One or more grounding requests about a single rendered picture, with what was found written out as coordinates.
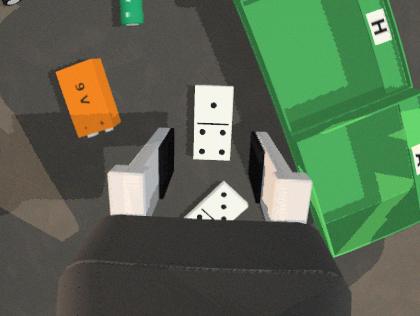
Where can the green aa battery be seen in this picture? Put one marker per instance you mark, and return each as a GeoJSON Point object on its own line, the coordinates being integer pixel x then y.
{"type": "Point", "coordinates": [131, 12]}

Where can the green rack of bins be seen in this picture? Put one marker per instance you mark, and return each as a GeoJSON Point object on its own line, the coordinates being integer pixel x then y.
{"type": "Point", "coordinates": [321, 73]}

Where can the white domino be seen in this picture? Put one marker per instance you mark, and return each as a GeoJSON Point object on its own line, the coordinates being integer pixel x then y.
{"type": "Point", "coordinates": [222, 203]}
{"type": "Point", "coordinates": [213, 122]}

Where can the orange nine-volt battery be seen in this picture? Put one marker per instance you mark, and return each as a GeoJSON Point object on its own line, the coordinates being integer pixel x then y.
{"type": "Point", "coordinates": [88, 97]}

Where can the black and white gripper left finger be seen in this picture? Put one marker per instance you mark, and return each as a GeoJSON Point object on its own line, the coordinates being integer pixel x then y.
{"type": "Point", "coordinates": [135, 189]}

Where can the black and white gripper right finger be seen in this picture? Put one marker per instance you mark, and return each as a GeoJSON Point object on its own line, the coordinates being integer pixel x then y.
{"type": "Point", "coordinates": [284, 195]}

